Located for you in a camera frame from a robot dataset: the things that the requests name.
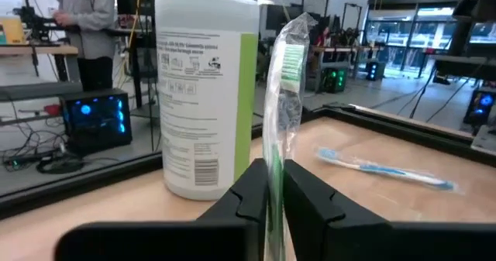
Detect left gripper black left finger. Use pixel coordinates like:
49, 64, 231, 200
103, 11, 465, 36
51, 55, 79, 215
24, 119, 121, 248
53, 158, 270, 261

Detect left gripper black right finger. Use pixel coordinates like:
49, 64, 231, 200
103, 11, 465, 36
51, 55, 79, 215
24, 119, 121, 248
282, 159, 496, 261

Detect blue toothbrush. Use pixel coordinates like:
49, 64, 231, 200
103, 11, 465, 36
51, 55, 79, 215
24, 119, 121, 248
313, 146, 460, 194

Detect green toothbrush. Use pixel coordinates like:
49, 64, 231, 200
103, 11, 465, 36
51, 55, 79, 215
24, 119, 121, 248
262, 12, 319, 261

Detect white green wipes canister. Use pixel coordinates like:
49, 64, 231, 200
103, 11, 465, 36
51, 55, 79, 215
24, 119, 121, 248
153, 0, 260, 201

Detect computer tower green lights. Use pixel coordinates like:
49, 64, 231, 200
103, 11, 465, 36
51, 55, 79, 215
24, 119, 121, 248
319, 66, 349, 94

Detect computer tower blue lights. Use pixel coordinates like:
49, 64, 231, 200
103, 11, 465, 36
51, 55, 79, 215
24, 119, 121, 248
366, 60, 385, 81
463, 87, 496, 129
60, 88, 133, 153

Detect distant cluttered work table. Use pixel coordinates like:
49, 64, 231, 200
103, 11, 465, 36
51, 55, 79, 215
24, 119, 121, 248
309, 43, 384, 80

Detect person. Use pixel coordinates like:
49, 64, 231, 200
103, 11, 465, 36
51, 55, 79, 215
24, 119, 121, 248
52, 0, 119, 92

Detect wooden work table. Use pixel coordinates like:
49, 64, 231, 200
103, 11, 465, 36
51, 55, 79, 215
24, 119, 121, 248
0, 42, 81, 84

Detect yellow box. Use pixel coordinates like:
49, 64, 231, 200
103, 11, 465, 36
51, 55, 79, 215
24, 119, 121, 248
0, 15, 26, 45

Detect black metal table frame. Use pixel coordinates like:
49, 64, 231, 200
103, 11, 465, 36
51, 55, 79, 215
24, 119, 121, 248
0, 101, 496, 220

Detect tangled black floor cables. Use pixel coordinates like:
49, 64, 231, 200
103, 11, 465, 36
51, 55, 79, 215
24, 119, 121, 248
2, 132, 84, 175

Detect yellow hanging cable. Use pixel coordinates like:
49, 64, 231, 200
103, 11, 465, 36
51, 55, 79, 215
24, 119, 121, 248
115, 0, 141, 88

